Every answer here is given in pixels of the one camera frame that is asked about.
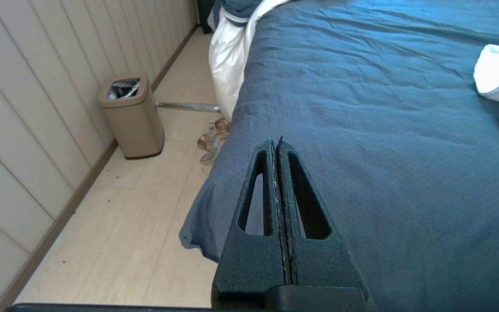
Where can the brown trash bin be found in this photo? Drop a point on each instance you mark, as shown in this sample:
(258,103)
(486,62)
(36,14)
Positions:
(133,122)

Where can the thin grey floor object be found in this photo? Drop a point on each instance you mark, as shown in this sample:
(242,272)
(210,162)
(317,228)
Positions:
(185,106)

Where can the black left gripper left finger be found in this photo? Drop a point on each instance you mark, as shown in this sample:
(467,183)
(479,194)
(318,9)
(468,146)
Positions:
(249,264)

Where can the dark blue crumpled duvet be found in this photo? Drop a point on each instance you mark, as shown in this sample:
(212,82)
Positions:
(228,52)

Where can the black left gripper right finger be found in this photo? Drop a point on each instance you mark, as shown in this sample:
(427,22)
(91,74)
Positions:
(327,268)

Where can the blue bed with headboard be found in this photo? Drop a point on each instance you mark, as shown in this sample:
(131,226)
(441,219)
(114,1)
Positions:
(362,108)

